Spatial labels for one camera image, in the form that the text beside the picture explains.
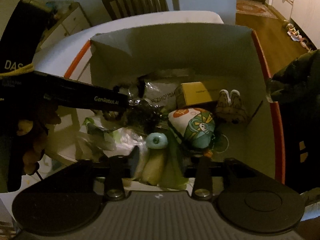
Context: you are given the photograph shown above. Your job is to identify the dark green upholstered chair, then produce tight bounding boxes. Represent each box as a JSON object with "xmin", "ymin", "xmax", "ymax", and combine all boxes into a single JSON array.
[{"xmin": 266, "ymin": 50, "xmax": 319, "ymax": 193}]

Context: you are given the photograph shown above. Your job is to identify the red cardboard shoe box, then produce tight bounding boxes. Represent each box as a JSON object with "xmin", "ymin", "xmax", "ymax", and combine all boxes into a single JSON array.
[{"xmin": 62, "ymin": 23, "xmax": 285, "ymax": 182}]

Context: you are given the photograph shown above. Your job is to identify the patterned door mat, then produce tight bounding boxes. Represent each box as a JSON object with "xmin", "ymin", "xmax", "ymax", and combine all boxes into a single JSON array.
[{"xmin": 236, "ymin": 0, "xmax": 277, "ymax": 19}]

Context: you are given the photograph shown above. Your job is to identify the small yellow cardboard box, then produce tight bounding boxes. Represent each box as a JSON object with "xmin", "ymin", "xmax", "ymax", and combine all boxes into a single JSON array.
[{"xmin": 175, "ymin": 81, "xmax": 221, "ymax": 108}]

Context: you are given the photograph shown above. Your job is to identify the silver foil snack bag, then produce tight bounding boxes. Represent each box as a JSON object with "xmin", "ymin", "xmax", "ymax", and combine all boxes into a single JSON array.
[{"xmin": 143, "ymin": 78, "xmax": 182, "ymax": 112}]

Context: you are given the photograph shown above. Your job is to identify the green white plastic bag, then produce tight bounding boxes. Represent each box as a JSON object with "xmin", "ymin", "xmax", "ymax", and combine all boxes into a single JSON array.
[{"xmin": 77, "ymin": 115, "xmax": 148, "ymax": 157}]

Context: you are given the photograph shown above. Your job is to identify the light blue round toy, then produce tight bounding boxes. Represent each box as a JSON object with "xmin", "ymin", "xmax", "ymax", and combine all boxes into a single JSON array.
[{"xmin": 145, "ymin": 133, "xmax": 168, "ymax": 150}]

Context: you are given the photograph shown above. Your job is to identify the pair of small shoes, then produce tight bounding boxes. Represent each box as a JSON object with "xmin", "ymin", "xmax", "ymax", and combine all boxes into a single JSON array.
[{"xmin": 282, "ymin": 20, "xmax": 312, "ymax": 53}]

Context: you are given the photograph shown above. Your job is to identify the brown plush slippers toy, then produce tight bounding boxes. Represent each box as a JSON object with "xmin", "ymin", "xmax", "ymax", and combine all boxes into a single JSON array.
[{"xmin": 215, "ymin": 89, "xmax": 248, "ymax": 124}]

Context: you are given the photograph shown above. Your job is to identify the white drawer sideboard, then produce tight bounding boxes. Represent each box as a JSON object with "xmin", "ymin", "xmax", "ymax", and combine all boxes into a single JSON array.
[{"xmin": 36, "ymin": 2, "xmax": 92, "ymax": 52}]

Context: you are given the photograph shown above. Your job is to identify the white wall cabinet unit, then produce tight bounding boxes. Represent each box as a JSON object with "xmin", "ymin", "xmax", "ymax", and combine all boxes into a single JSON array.
[{"xmin": 266, "ymin": 0, "xmax": 319, "ymax": 48}]

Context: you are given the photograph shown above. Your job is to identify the person left hand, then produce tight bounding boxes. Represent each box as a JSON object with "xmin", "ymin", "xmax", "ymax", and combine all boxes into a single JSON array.
[{"xmin": 16, "ymin": 107, "xmax": 61, "ymax": 176}]

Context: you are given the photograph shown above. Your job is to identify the dark crinkled plastic packet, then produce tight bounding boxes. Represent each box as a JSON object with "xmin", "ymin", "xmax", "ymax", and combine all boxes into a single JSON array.
[{"xmin": 110, "ymin": 84, "xmax": 168, "ymax": 134}]

